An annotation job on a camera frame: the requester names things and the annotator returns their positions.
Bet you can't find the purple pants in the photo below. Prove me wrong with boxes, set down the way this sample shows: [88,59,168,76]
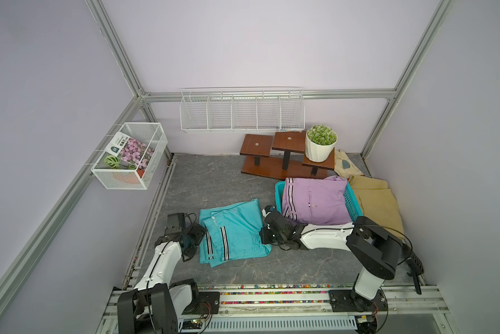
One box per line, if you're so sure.
[282,175,353,226]

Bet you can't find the teal pants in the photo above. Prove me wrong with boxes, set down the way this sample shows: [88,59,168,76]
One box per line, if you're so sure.
[199,199,272,268]

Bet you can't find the teal plastic basket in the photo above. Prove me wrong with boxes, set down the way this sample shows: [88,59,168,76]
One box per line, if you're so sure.
[274,180,364,224]

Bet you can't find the khaki pants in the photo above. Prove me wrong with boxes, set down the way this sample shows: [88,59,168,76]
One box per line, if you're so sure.
[348,176,405,242]

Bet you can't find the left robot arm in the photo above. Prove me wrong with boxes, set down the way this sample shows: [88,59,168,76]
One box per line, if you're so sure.
[117,213,207,333]

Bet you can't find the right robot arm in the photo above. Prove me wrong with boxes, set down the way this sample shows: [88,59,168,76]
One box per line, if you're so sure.
[260,206,402,308]

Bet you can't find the brown wooden tiered stand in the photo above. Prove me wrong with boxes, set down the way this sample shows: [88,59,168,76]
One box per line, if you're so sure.
[240,132,335,180]

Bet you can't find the pink artificial flowers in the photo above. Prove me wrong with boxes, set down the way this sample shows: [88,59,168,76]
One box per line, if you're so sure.
[118,138,155,170]

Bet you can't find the beige glove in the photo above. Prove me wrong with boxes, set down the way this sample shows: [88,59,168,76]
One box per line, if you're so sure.
[334,150,365,179]

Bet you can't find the white pot green plant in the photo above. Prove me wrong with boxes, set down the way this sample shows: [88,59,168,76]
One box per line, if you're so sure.
[305,125,338,163]

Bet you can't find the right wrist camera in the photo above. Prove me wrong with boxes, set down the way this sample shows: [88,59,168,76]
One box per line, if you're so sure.
[262,205,276,217]

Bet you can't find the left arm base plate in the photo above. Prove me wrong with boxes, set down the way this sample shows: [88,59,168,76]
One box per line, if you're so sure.
[183,292,220,315]

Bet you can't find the white wire basket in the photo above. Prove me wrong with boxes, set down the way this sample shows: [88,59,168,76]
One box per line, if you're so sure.
[91,122,168,190]

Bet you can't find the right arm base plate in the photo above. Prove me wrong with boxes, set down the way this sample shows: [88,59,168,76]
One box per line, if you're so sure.
[329,289,388,313]

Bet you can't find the white wire wall shelf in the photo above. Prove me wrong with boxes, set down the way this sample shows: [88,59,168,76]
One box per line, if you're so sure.
[180,86,306,132]

